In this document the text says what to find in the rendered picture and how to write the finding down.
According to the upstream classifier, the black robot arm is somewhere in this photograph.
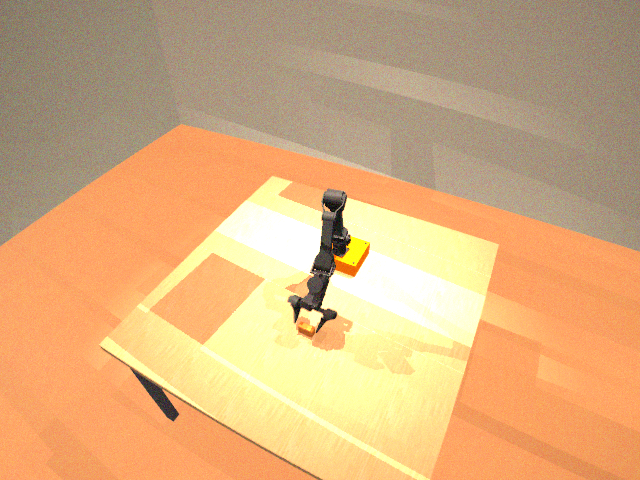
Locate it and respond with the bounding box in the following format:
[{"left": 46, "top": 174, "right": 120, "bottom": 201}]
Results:
[{"left": 300, "top": 188, "right": 351, "bottom": 312}]

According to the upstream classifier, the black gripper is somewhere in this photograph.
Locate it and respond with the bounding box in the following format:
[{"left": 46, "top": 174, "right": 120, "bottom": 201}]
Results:
[{"left": 287, "top": 291, "right": 337, "bottom": 333}]

